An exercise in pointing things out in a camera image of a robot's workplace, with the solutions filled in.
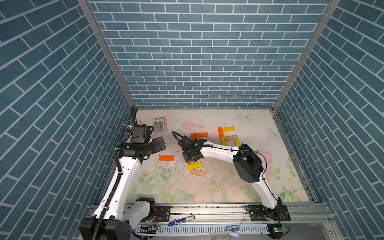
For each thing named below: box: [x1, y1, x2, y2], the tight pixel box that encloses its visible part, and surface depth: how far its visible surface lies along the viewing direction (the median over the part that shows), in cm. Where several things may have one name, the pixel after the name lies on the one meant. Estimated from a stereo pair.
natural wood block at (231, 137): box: [224, 135, 238, 141], surface depth 104 cm
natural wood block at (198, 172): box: [190, 169, 206, 177], surface depth 89 cm
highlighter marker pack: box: [152, 116, 168, 134], surface depth 111 cm
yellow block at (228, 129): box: [222, 126, 236, 133], surface depth 110 cm
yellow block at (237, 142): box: [234, 138, 242, 147], surface depth 104 cm
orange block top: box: [217, 127, 225, 138], surface depth 109 cm
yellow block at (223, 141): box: [220, 137, 228, 146], surface depth 104 cm
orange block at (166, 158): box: [159, 155, 175, 161], surface depth 96 cm
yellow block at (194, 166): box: [187, 162, 203, 171], surface depth 91 cm
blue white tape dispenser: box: [225, 225, 241, 239], surface depth 70 cm
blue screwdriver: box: [168, 215, 194, 227], surface depth 72 cm
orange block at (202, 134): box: [195, 132, 209, 138], surface depth 107 cm
